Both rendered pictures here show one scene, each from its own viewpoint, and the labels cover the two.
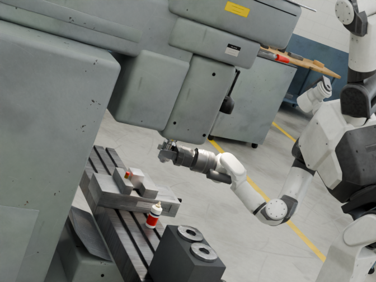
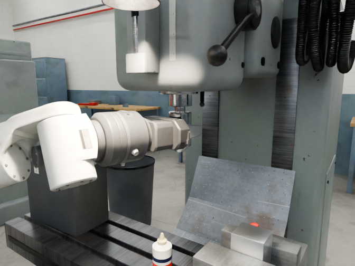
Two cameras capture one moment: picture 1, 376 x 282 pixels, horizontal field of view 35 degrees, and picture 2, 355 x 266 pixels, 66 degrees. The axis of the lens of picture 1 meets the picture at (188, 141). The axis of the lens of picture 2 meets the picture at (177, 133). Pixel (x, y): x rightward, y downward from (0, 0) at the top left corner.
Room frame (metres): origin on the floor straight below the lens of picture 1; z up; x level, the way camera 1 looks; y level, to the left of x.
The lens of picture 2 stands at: (2.55, -0.18, 1.32)
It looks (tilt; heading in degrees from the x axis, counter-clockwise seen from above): 10 degrees down; 155
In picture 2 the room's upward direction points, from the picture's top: straight up
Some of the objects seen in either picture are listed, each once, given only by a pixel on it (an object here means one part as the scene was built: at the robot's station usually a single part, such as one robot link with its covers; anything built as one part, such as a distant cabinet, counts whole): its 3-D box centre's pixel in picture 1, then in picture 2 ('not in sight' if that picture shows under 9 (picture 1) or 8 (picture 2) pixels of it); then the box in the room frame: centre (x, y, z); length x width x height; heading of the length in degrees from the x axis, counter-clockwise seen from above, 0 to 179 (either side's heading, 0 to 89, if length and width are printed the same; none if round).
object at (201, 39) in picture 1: (202, 34); not in sight; (2.03, 0.10, 1.68); 0.34 x 0.24 x 0.10; 122
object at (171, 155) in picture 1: (168, 154); not in sight; (2.02, 0.05, 1.23); 0.06 x 0.02 x 0.03; 108
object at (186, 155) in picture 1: (188, 158); (142, 135); (2.08, -0.03, 1.23); 0.13 x 0.12 x 0.10; 18
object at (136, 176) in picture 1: (134, 178); (251, 246); (2.19, 0.14, 1.03); 0.06 x 0.05 x 0.06; 30
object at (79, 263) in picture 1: (125, 252); not in sight; (2.05, 0.06, 0.78); 0.50 x 0.35 x 0.12; 122
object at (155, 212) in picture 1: (154, 214); (162, 257); (2.07, 0.01, 0.97); 0.04 x 0.04 x 0.11
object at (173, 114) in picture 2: (169, 143); (179, 114); (2.05, 0.06, 1.26); 0.05 x 0.05 x 0.01
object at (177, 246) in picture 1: (186, 267); (66, 188); (1.70, -0.15, 1.02); 0.22 x 0.12 x 0.20; 33
